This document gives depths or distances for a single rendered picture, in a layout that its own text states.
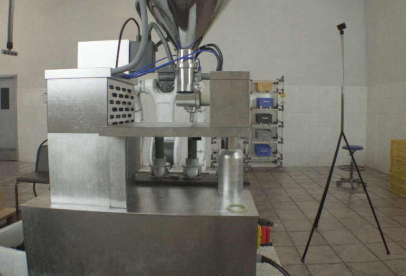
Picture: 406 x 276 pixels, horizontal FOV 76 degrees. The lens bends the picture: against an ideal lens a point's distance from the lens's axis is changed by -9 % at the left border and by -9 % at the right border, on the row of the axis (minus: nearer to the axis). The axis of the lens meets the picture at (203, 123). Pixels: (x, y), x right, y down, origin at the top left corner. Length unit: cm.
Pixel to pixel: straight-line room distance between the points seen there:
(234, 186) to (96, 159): 36
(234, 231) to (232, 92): 31
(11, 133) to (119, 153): 761
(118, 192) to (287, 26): 633
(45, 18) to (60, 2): 54
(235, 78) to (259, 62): 592
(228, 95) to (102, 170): 35
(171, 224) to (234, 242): 15
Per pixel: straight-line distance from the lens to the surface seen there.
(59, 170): 78
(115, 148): 70
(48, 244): 82
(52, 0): 798
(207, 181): 91
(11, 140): 828
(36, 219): 81
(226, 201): 76
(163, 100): 189
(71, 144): 76
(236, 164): 78
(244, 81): 60
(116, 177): 71
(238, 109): 59
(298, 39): 680
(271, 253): 110
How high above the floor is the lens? 126
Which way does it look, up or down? 3 degrees down
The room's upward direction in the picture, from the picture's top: straight up
